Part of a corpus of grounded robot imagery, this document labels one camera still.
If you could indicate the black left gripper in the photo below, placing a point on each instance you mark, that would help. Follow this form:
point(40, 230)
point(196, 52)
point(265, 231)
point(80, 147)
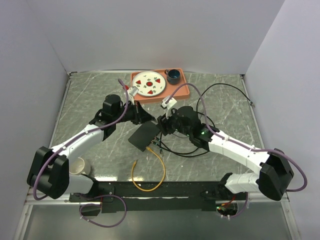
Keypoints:
point(140, 115)

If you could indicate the dark blue mug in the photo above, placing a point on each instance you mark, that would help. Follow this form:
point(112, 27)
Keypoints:
point(173, 76)

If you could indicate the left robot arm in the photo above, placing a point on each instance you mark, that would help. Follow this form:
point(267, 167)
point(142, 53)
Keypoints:
point(50, 169)

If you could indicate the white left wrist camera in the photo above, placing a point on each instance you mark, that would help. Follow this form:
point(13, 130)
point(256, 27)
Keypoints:
point(132, 91)

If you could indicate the black network switch box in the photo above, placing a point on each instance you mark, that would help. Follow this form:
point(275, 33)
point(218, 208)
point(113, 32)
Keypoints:
point(144, 135)

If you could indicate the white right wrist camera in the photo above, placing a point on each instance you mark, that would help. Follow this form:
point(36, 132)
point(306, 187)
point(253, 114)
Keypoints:
point(168, 104)

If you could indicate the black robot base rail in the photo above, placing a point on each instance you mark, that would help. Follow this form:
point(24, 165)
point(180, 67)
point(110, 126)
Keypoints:
point(114, 196)

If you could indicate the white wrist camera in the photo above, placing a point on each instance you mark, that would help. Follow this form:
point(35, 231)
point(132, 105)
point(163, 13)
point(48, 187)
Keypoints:
point(132, 91)
point(168, 104)

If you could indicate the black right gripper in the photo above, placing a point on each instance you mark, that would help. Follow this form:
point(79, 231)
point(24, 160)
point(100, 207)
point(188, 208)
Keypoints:
point(163, 122)

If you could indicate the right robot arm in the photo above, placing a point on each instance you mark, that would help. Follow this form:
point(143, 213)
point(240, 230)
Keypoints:
point(270, 173)

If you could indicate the white watermelon pattern plate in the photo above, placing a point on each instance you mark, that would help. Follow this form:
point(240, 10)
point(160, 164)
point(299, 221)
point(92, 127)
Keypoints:
point(149, 83)

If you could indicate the white paper cup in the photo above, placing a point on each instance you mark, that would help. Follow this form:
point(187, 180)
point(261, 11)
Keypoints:
point(80, 166)

